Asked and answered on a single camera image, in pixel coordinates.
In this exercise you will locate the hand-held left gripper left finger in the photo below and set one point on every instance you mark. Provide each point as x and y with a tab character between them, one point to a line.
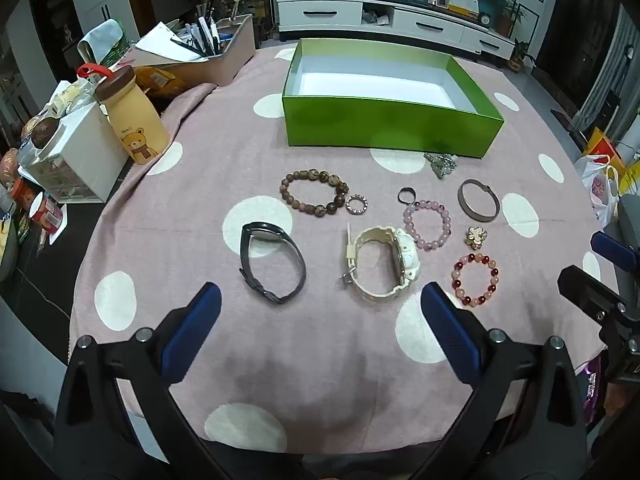
192	325

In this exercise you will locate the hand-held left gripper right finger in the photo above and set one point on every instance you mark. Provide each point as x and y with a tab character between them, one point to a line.
450	330

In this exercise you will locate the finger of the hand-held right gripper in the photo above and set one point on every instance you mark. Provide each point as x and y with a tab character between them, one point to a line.
612	250
590	290

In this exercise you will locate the cream plastic wristwatch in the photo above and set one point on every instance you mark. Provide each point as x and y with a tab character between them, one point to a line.
405	255

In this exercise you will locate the grey metal bangle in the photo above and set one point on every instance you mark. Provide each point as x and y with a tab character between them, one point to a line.
465	205

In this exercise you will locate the green cardboard box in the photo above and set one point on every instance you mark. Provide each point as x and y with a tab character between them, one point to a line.
380	125

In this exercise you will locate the white plastic bag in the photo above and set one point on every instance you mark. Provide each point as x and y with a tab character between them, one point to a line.
597	190

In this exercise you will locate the yellow and red paper bag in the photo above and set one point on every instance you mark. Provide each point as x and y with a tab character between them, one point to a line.
602	147

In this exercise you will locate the black wristwatch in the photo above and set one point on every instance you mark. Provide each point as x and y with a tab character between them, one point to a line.
247	255

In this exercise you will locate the gold flower brooch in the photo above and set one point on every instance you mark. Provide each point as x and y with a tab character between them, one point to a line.
476	237

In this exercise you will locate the pink polka dot tablecloth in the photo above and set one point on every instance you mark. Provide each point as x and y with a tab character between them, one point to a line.
200	170

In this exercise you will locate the grey curtain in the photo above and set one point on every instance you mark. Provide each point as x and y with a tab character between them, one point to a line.
607	60

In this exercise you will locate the red snack packets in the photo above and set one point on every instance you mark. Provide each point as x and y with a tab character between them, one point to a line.
42	207

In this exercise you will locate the white mini drawer box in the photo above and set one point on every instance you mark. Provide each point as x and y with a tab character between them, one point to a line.
85	160

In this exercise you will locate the small potted plant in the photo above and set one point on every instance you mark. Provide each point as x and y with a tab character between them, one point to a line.
520	55

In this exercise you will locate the yellow bear bottle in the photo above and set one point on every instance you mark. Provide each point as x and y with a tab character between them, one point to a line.
137	125

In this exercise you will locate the tall potted plant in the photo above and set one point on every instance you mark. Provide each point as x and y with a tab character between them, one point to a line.
510	12

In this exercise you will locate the small alarm clock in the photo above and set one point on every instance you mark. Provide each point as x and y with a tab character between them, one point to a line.
486	19

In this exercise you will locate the yellow snack bag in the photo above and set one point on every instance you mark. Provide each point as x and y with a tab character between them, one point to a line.
155	80

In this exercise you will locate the pink desk organizer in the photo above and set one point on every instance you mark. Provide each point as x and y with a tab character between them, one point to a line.
230	60

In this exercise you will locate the white and yellow box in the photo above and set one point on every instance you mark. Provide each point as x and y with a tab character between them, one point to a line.
462	2

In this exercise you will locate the white tv cabinet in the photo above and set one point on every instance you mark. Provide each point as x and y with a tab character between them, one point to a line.
425	25

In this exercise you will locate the white paper sheet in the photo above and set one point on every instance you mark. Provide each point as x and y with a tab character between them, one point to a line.
160	42

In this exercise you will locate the small desk display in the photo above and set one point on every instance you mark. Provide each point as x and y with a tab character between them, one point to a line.
439	0

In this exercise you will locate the green and white bag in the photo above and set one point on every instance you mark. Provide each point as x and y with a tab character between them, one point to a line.
102	40

